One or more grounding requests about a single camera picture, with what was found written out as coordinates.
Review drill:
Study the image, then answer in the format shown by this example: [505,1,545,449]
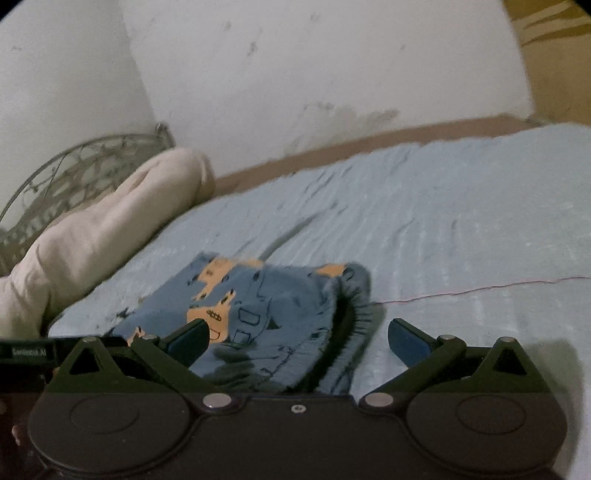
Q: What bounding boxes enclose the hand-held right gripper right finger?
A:
[359,318,553,411]

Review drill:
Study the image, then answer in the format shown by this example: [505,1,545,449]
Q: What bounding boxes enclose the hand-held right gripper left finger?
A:
[52,319,232,412]

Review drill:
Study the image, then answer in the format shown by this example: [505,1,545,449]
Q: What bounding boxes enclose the blue printed pants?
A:
[108,251,373,396]

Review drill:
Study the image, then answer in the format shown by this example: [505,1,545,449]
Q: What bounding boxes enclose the red thread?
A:
[373,275,591,306]

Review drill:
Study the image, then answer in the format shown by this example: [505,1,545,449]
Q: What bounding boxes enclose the light blue bed sheet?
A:
[48,122,591,464]

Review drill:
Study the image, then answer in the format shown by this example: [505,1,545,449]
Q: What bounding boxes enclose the cream duvet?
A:
[0,148,217,340]

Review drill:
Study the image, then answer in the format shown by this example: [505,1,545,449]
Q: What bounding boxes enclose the metal bed headboard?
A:
[0,122,176,278]

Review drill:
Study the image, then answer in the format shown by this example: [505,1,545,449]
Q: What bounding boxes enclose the brown mattress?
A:
[215,114,541,197]

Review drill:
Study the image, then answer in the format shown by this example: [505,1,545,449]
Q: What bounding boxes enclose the wooden wardrobe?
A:
[503,0,591,125]

